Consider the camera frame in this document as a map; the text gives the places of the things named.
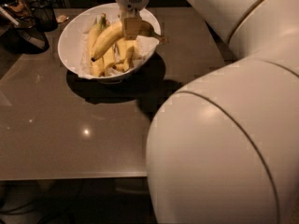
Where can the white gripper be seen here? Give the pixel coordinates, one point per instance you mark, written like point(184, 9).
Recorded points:
point(132, 21)

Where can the large top yellow banana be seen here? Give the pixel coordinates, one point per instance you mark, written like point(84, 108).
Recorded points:
point(114, 33)

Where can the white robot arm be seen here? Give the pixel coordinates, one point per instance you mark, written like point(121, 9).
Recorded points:
point(224, 149)

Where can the white paper bowl liner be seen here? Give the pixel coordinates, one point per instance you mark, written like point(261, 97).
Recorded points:
point(146, 48)

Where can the yellow banana bunch in bowl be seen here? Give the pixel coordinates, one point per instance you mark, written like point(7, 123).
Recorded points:
point(118, 59)

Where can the white bowl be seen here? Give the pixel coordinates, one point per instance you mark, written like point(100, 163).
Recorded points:
point(69, 44)

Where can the small wrapped candy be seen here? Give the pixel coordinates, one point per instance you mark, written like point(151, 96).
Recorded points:
point(62, 18)

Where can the black mesh pen holder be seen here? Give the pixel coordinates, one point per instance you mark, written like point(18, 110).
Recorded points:
point(43, 12)

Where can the black mesh desk tray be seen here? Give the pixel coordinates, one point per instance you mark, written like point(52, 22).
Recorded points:
point(28, 37)

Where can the brown item on tray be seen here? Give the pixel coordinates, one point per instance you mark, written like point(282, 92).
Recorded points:
point(18, 9)

